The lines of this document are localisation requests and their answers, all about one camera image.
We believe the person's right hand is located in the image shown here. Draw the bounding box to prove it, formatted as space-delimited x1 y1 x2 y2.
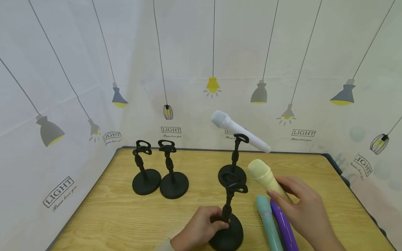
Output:
267 176 336 242

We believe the person's left hand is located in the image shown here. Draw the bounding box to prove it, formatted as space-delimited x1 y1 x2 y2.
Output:
170 205 230 251

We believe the black microphone stand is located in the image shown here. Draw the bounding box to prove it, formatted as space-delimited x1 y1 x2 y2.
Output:
208 173 249 251
157 139 190 200
218 133 250 189
132 140 162 196

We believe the pale yellow microphone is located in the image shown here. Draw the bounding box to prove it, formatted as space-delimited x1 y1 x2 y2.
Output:
247 159 295 205

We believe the person's right forearm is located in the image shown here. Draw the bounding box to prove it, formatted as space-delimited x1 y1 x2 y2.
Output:
309 231 347 251

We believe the purple microphone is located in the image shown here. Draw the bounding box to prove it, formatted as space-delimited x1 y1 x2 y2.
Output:
270 198 300 251

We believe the teal microphone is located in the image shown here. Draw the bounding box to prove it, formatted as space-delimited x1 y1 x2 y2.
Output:
255 195 284 251

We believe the white microphone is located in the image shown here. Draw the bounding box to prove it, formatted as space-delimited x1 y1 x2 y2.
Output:
210 110 272 154

